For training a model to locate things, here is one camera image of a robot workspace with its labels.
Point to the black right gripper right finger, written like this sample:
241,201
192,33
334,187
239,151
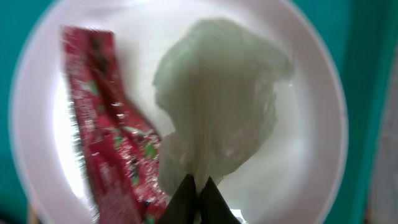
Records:
212,206

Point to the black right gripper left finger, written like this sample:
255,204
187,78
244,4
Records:
182,207

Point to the red snack wrapper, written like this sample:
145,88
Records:
117,147

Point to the white tissue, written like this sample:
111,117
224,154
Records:
216,84

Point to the large white plate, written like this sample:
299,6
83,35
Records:
293,178

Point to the teal plastic tray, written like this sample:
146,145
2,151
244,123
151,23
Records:
361,36

